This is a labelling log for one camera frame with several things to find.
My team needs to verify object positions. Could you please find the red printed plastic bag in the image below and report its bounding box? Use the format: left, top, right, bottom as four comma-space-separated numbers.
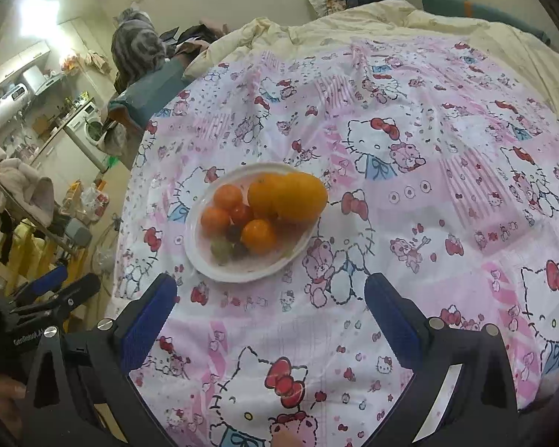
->
80, 185, 111, 221

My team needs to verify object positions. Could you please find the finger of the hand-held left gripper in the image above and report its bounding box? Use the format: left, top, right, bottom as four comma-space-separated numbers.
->
12, 264, 70, 299
8, 273, 102, 320

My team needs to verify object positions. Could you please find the white washing machine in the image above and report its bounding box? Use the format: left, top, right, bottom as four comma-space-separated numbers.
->
64, 99, 113, 174

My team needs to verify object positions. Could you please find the beige coat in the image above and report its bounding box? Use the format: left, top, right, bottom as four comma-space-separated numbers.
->
0, 155, 57, 222

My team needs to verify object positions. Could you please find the grey cloth bundle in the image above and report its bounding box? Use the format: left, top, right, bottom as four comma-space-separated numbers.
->
103, 121, 127, 155

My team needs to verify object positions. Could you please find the red tomato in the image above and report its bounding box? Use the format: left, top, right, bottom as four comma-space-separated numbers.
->
230, 204, 255, 226

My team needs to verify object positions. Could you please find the green grape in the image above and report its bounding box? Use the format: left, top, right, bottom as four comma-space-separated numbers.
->
211, 238, 233, 262

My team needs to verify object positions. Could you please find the small orange mandarin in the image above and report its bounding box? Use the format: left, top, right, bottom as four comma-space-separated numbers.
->
241, 219, 278, 256
200, 207, 232, 238
213, 184, 243, 210

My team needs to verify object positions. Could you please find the white water heater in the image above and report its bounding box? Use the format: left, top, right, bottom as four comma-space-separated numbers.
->
0, 83, 29, 127

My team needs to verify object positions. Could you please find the white wall cabinet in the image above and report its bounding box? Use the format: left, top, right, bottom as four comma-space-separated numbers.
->
0, 39, 52, 85

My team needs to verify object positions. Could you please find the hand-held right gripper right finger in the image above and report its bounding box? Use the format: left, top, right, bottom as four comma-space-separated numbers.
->
363, 272, 522, 447

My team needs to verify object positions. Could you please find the cream quilt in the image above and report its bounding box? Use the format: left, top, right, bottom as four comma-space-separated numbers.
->
184, 0, 559, 117

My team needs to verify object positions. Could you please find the medium orange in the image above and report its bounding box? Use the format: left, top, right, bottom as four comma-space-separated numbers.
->
248, 174, 285, 219

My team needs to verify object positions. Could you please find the yellow wooden frame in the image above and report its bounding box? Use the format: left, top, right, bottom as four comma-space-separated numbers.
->
0, 221, 85, 292

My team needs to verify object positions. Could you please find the grey tabby cat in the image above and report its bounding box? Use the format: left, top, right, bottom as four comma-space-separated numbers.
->
111, 6, 169, 95

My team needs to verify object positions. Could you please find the printed pillow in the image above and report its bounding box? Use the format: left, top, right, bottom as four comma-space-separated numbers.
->
305, 0, 351, 18

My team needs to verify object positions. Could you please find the grey box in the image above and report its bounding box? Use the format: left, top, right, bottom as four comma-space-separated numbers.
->
64, 220, 92, 248

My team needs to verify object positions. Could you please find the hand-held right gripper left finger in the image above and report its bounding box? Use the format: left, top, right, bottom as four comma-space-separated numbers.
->
21, 274, 180, 447

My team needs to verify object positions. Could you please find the pink cartoon printed tablecloth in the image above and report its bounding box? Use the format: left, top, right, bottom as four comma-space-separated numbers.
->
114, 32, 559, 447

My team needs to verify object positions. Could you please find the person's left hand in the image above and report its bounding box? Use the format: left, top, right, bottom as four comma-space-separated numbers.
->
0, 376, 27, 414

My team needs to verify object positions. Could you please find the large orange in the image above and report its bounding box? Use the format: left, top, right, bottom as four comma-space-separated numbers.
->
274, 172, 329, 223

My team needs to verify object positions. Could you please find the white round plate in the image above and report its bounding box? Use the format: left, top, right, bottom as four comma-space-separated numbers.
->
185, 162, 328, 283

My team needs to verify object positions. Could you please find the silver range hood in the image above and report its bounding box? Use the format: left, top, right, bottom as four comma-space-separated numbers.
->
21, 65, 48, 95

